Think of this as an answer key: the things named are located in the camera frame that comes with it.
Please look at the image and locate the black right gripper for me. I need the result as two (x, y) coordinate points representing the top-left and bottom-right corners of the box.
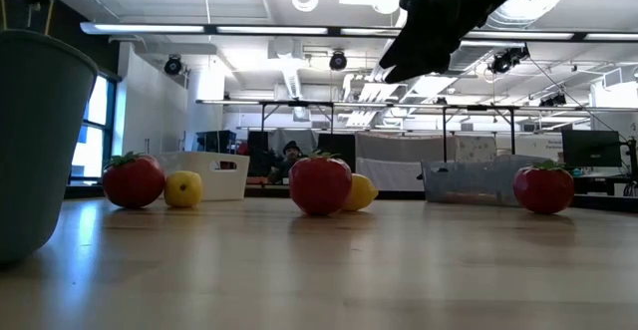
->
(378, 0), (499, 83)

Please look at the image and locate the yellow toy lemon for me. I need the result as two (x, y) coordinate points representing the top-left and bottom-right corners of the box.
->
(163, 169), (204, 208)
(343, 173), (379, 212)

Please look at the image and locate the red toy tomato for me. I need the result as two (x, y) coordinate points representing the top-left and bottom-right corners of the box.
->
(512, 159), (576, 215)
(288, 152), (354, 217)
(102, 151), (166, 209)

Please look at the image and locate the black ceiling spotlight cluster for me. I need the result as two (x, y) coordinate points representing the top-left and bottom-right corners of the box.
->
(486, 44), (531, 76)

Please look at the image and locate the white draped table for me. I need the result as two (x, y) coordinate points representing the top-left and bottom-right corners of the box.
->
(355, 133), (458, 192)

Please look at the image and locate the black wide monitor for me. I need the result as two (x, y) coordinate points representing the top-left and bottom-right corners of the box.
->
(317, 133), (357, 160)

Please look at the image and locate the clear plastic bin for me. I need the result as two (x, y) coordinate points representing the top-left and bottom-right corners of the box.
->
(421, 154), (549, 207)

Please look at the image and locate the person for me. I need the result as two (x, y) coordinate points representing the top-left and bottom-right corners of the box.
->
(267, 140), (305, 184)

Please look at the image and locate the black tall monitor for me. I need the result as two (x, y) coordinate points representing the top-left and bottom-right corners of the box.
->
(247, 130), (271, 177)

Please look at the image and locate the black desktop monitor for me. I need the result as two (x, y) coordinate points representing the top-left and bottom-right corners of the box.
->
(561, 129), (624, 168)

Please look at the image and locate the white plastic basket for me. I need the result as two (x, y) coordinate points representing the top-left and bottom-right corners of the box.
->
(158, 151), (251, 202)

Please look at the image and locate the teal plastic bin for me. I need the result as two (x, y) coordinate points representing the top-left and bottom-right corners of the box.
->
(0, 29), (100, 265)

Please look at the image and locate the black metal frame stand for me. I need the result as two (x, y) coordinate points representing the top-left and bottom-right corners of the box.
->
(442, 104), (515, 165)
(261, 99), (335, 135)

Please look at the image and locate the black ceiling dome camera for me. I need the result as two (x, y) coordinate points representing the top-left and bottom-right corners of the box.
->
(163, 54), (183, 77)
(328, 49), (349, 72)

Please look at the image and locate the black ceiling light rail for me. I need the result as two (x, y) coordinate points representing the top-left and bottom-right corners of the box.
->
(79, 20), (638, 43)

